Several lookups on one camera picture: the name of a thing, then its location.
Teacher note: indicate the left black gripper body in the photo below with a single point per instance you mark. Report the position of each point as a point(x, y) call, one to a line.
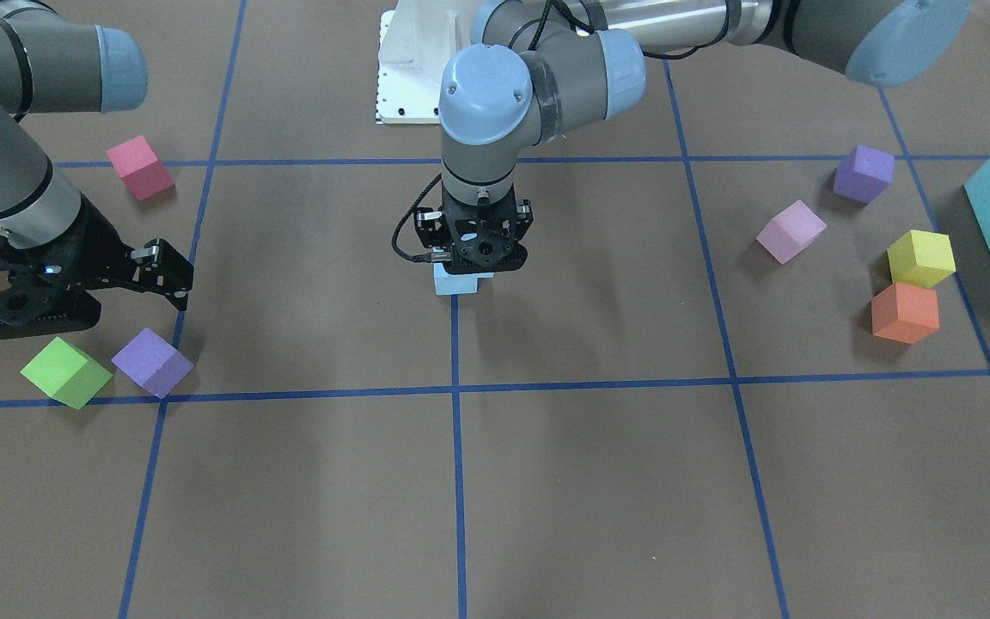
point(428, 226)

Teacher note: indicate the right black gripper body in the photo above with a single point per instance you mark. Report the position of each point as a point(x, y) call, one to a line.
point(93, 243)

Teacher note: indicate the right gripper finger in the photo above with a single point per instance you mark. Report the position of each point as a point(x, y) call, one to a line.
point(162, 268)
point(178, 298)

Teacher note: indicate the blue foam block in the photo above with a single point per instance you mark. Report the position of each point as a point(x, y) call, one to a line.
point(448, 284)

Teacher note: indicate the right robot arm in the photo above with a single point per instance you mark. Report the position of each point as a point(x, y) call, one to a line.
point(49, 64)

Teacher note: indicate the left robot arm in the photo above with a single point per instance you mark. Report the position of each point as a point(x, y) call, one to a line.
point(533, 72)

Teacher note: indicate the far purple foam block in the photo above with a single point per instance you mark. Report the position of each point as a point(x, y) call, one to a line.
point(151, 362)

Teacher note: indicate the purple foam block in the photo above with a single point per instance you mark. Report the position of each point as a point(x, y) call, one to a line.
point(151, 362)
point(864, 174)

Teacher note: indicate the green foam block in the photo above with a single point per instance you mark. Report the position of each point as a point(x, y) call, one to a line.
point(66, 374)

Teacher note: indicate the far pink foam block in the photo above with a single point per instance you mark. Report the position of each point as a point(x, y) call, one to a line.
point(140, 168)

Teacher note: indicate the light pink foam block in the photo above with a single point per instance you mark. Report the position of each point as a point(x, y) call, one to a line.
point(791, 231)

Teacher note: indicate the near purple foam block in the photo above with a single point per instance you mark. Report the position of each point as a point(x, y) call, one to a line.
point(864, 174)

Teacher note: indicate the near orange foam block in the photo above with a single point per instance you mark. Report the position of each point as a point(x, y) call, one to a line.
point(905, 313)

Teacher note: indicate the yellow foam block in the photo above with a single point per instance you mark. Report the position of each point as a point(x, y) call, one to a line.
point(921, 258)

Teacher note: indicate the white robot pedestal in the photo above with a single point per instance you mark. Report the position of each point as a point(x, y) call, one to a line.
point(417, 40)

